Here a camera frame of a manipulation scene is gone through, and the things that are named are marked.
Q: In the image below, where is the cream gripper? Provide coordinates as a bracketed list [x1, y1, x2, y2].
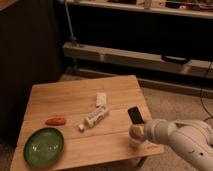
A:
[128, 107, 144, 140]

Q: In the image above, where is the white rectangular eraser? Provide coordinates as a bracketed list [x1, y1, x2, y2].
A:
[96, 93, 107, 107]

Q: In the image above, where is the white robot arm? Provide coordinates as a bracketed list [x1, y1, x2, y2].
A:
[128, 107, 213, 171]

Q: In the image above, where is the white printed tube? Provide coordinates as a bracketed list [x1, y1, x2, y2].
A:
[84, 106, 109, 128]

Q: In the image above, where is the wooden table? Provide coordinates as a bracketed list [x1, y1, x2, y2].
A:
[10, 75, 164, 171]

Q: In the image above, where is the small white cap piece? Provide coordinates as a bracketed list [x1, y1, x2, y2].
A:
[78, 124, 85, 132]

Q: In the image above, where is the black device on shelf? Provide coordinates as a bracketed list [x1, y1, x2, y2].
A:
[161, 55, 190, 65]

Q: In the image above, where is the red orange oblong object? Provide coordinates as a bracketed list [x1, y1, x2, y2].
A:
[45, 118, 66, 126]

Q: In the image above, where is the green round plate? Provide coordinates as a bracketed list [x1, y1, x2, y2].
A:
[23, 127, 64, 168]

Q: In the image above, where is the wooden wall shelf unit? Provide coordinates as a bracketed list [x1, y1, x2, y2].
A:
[56, 0, 213, 98]

